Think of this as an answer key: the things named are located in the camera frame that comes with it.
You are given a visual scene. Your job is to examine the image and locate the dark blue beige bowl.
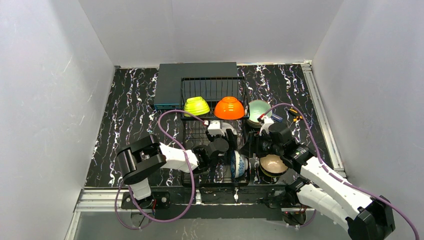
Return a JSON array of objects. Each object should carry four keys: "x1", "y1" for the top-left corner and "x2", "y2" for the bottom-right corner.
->
[{"x1": 259, "y1": 154, "x2": 289, "y2": 178}]

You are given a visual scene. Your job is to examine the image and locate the blue patterned bowl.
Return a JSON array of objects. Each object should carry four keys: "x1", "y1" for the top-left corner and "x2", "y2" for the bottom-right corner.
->
[{"x1": 230, "y1": 150, "x2": 249, "y2": 179}]

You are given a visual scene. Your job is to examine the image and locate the orange white bowl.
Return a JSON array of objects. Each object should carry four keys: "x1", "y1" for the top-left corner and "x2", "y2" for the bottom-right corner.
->
[{"x1": 214, "y1": 96, "x2": 245, "y2": 120}]

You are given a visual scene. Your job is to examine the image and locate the green white bowl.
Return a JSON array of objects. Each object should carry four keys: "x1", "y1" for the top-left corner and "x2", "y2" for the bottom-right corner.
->
[{"x1": 183, "y1": 96, "x2": 211, "y2": 116}]

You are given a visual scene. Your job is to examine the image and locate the dark striped white bowl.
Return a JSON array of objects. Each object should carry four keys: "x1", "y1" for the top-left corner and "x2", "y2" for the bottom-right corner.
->
[{"x1": 220, "y1": 121, "x2": 238, "y2": 136}]

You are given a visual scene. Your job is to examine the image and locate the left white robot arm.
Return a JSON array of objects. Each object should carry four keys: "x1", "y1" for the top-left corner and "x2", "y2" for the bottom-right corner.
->
[{"x1": 116, "y1": 126, "x2": 238, "y2": 201}]

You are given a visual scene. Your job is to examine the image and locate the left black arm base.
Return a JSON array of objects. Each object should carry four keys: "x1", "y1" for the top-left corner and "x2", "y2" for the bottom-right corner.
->
[{"x1": 120, "y1": 191, "x2": 171, "y2": 217}]

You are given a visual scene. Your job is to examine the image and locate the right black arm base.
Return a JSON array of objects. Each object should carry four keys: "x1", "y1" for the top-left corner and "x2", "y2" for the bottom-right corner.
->
[{"x1": 256, "y1": 177, "x2": 317, "y2": 229}]

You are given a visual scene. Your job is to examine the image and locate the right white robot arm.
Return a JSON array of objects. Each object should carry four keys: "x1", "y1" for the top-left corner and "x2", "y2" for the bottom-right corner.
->
[{"x1": 243, "y1": 122, "x2": 396, "y2": 240}]

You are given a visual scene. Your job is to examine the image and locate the blue red screwdriver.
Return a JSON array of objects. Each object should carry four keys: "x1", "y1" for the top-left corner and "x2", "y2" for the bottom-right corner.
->
[{"x1": 270, "y1": 113, "x2": 283, "y2": 123}]

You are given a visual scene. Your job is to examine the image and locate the pale green bowl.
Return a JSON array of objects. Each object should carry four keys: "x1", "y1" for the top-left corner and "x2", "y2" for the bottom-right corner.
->
[{"x1": 246, "y1": 99, "x2": 271, "y2": 128}]

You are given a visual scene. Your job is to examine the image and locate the dark grey flat box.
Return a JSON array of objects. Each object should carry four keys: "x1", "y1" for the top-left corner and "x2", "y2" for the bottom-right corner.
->
[{"x1": 152, "y1": 62, "x2": 238, "y2": 110}]

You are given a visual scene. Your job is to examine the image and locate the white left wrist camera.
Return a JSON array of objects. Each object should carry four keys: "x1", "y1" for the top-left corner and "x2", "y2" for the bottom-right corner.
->
[{"x1": 207, "y1": 120, "x2": 224, "y2": 136}]

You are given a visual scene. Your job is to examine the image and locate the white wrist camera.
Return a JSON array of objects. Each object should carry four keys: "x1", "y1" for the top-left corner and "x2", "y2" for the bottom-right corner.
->
[
  {"x1": 258, "y1": 114, "x2": 275, "y2": 136},
  {"x1": 207, "y1": 120, "x2": 224, "y2": 136}
]

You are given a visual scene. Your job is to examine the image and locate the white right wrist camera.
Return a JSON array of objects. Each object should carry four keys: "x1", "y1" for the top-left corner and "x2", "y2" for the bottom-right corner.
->
[{"x1": 258, "y1": 114, "x2": 275, "y2": 136}]

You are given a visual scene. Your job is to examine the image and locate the black wire dish rack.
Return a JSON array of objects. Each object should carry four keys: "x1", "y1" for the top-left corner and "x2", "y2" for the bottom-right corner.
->
[{"x1": 180, "y1": 76, "x2": 250, "y2": 188}]

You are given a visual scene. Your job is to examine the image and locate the yellow black T-handle hex key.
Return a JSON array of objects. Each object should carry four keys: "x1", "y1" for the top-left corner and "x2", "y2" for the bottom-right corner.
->
[{"x1": 286, "y1": 108, "x2": 304, "y2": 130}]

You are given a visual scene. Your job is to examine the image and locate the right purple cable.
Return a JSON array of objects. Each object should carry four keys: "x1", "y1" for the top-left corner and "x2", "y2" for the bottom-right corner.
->
[{"x1": 261, "y1": 102, "x2": 421, "y2": 240}]

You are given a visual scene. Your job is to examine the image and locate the purple cable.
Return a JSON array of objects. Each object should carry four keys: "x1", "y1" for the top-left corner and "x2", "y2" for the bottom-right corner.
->
[
  {"x1": 114, "y1": 109, "x2": 210, "y2": 231},
  {"x1": 261, "y1": 102, "x2": 421, "y2": 240}
]

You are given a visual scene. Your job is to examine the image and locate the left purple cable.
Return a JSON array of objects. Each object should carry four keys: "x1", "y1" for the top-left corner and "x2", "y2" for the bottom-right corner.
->
[{"x1": 114, "y1": 109, "x2": 210, "y2": 231}]

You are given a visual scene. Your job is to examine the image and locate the aluminium table edge rail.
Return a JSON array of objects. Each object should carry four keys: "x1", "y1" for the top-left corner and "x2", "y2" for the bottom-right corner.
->
[{"x1": 300, "y1": 62, "x2": 347, "y2": 178}]

